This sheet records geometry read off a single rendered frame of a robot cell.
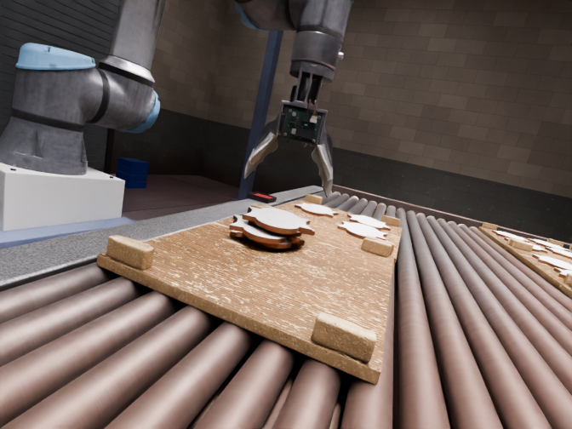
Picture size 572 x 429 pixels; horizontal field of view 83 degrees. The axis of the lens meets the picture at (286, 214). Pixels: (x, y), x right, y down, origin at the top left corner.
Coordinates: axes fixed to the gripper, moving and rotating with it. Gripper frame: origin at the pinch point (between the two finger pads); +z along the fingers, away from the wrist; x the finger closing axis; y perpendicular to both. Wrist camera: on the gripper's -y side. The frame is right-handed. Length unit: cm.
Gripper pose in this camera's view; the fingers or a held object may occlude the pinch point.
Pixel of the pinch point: (286, 188)
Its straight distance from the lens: 58.1
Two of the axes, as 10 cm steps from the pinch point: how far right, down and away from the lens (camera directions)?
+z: -2.1, 9.5, 2.1
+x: 9.8, 2.1, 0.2
